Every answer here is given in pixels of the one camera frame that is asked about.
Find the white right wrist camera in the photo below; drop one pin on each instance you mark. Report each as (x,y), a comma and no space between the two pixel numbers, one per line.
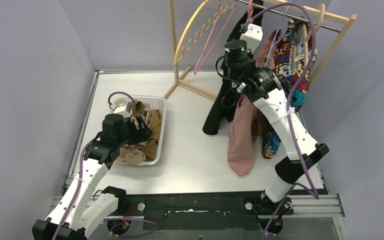
(253,36)

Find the wooden clothes rack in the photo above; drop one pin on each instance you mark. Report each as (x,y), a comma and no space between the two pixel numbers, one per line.
(326,20)

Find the light blue hanger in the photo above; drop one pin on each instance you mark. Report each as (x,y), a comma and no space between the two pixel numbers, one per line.
(275,37)

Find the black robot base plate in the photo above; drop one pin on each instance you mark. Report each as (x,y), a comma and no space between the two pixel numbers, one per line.
(214,211)

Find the pink shorts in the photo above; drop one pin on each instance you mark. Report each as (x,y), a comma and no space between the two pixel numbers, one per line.
(248,122)

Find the brown shorts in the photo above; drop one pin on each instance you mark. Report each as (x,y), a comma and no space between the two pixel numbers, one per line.
(149,148)

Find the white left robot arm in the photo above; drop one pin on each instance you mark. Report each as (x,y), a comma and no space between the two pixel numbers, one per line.
(72,218)

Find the thick pink plastic hanger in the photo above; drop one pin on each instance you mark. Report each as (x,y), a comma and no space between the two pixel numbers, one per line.
(249,19)

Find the white plastic basket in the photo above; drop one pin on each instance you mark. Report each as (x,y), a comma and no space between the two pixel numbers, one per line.
(153,102)

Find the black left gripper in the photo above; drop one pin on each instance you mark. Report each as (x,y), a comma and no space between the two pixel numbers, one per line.
(142,131)

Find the thin pink wire hanger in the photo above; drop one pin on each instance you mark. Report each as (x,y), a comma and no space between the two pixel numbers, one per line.
(208,48)

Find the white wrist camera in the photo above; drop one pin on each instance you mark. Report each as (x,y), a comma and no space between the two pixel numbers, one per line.
(253,36)
(124,109)

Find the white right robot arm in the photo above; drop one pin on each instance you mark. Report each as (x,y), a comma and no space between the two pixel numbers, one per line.
(264,90)

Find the colourful comic print shorts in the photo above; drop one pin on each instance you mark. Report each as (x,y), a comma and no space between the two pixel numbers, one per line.
(283,70)

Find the beige shorts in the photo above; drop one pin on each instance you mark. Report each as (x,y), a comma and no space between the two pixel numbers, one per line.
(133,154)

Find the black shorts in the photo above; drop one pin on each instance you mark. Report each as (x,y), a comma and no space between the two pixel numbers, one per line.
(225,97)

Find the wooden hanger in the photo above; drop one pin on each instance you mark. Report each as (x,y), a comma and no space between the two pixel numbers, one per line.
(300,50)

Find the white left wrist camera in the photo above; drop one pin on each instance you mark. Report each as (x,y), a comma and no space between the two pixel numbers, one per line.
(124,109)

